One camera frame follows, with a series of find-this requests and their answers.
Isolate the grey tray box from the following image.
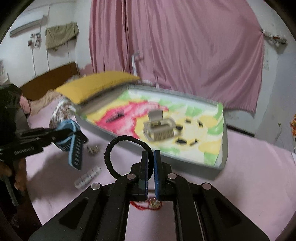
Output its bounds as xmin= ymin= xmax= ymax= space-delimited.
xmin=74 ymin=83 xmax=228 ymax=171

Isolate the pink curtain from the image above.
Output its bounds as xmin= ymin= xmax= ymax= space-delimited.
xmin=89 ymin=1 xmax=264 ymax=113

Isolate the small beaded ornament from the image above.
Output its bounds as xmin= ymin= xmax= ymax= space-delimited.
xmin=87 ymin=145 xmax=100 ymax=156

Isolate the olive green hanging cloth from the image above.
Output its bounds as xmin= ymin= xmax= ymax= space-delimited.
xmin=45 ymin=22 xmax=79 ymax=51

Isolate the brown wooden headboard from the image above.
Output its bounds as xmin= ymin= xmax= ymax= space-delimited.
xmin=20 ymin=62 xmax=79 ymax=100

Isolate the white window handle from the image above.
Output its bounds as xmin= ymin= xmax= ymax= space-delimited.
xmin=131 ymin=51 xmax=140 ymax=76

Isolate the white air conditioner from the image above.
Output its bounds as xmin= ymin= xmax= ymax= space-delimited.
xmin=9 ymin=15 xmax=47 ymax=37

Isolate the red string bracelet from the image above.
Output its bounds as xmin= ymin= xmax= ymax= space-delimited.
xmin=129 ymin=196 xmax=163 ymax=212

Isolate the silver hair claw clip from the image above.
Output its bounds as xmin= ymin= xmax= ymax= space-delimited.
xmin=143 ymin=110 xmax=176 ymax=142

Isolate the black hair clip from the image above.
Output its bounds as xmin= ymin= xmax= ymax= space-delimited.
xmin=106 ymin=111 xmax=125 ymax=123

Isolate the left hand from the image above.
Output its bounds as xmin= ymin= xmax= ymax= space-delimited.
xmin=0 ymin=158 xmax=27 ymax=191

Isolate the yellow pillow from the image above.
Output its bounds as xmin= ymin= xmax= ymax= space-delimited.
xmin=55 ymin=71 xmax=140 ymax=104

